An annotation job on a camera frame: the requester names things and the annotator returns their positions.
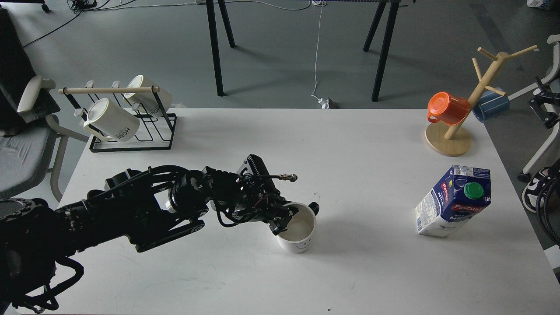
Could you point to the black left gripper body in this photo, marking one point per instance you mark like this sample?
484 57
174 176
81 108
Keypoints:
244 196

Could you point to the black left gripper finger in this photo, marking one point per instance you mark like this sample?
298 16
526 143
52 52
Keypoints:
279 216

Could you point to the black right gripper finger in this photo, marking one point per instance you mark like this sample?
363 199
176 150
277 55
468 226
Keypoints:
545 96

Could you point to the white smiley face mug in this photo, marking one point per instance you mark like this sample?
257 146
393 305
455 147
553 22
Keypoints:
299 233

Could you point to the blue white milk carton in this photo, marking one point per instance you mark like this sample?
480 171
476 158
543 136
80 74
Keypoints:
459 195

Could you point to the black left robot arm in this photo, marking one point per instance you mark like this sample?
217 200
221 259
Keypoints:
150 208

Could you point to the blue cup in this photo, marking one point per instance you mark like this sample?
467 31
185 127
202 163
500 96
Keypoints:
490 105

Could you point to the orange plastic cup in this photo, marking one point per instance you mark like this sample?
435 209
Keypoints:
444 107

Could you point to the black white sneaker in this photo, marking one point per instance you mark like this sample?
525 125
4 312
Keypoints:
534 187

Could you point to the wooden mug tree stand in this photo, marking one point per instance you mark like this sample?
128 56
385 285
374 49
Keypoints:
454 140

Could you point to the white power plug adapter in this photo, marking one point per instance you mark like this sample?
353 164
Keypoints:
327 103

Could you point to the white HOME mug rear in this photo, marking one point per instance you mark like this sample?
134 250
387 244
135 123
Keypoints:
147 99

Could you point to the white home mug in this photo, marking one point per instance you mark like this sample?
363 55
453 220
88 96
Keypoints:
109 122
147 99

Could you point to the white HOME mug front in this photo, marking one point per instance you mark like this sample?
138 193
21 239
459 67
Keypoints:
109 122

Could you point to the black table trestle right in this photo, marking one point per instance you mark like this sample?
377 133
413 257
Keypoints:
384 52

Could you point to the black table trestle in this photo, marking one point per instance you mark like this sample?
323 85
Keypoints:
384 52
211 16

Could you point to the black table trestle left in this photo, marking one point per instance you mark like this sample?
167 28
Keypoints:
211 16

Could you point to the black wire mug rack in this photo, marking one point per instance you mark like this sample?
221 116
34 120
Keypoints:
153 133

